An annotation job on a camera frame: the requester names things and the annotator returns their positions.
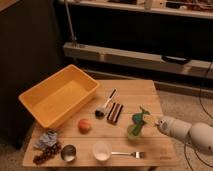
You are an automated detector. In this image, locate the green pepper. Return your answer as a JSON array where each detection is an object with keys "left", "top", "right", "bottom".
[{"left": 136, "top": 106, "right": 150, "bottom": 127}]

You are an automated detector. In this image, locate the black-headed brush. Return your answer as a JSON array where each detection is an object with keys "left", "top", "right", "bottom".
[{"left": 95, "top": 89, "right": 117, "bottom": 118}]

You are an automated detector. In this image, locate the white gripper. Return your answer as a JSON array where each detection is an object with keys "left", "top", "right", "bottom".
[{"left": 143, "top": 115, "right": 171, "bottom": 133}]

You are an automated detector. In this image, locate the white bowl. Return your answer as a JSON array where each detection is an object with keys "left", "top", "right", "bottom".
[{"left": 92, "top": 141, "right": 112, "bottom": 162}]

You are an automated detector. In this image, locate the yellow plastic bin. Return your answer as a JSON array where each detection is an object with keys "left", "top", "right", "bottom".
[{"left": 19, "top": 65, "right": 100, "bottom": 129}]

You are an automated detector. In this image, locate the wooden shelf rail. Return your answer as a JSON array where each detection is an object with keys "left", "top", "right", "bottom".
[{"left": 63, "top": 42, "right": 210, "bottom": 77}]

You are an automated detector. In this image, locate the crumpled blue cloth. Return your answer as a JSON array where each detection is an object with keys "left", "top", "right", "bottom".
[{"left": 34, "top": 131, "right": 58, "bottom": 150}]

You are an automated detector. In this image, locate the metal pole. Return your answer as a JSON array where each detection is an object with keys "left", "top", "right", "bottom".
[{"left": 64, "top": 0, "right": 77, "bottom": 46}]

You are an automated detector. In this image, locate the striped chocolate wafer block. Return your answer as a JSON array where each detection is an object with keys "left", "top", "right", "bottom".
[{"left": 107, "top": 102, "right": 123, "bottom": 124}]

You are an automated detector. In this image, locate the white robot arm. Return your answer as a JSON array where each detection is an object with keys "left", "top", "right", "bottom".
[{"left": 144, "top": 115, "right": 213, "bottom": 156}]

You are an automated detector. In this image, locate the green plastic cup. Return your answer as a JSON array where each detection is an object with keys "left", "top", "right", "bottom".
[{"left": 127, "top": 124, "right": 142, "bottom": 141}]

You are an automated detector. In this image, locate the teal sponge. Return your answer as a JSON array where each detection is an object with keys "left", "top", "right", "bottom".
[{"left": 132, "top": 112, "right": 147, "bottom": 124}]

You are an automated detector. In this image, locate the black floor cable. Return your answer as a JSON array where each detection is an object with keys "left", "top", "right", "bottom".
[{"left": 183, "top": 61, "right": 213, "bottom": 171}]

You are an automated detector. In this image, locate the metal fork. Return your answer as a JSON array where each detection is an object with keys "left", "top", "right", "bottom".
[{"left": 111, "top": 152, "right": 145, "bottom": 159}]

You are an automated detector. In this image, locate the purple grape bunch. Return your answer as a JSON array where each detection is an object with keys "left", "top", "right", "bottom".
[{"left": 33, "top": 142, "right": 61, "bottom": 165}]

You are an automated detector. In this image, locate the metal measuring cup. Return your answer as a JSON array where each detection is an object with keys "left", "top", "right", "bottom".
[{"left": 61, "top": 145, "right": 77, "bottom": 162}]

